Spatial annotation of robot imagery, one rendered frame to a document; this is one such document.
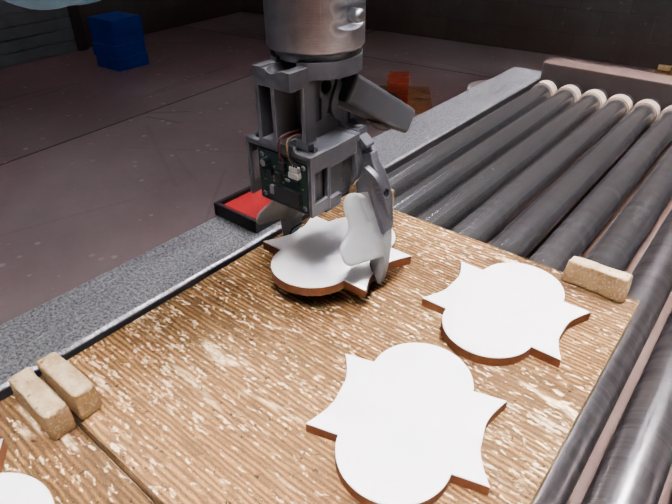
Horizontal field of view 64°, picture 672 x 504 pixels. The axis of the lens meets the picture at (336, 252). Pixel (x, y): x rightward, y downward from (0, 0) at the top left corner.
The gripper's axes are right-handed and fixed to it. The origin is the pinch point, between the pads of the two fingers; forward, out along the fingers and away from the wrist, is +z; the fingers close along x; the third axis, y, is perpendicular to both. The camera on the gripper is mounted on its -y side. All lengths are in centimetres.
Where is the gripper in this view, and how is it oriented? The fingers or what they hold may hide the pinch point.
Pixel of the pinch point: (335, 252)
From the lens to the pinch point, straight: 54.3
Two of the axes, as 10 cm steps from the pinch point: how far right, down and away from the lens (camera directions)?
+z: 0.1, 8.2, 5.7
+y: -6.3, 4.5, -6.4
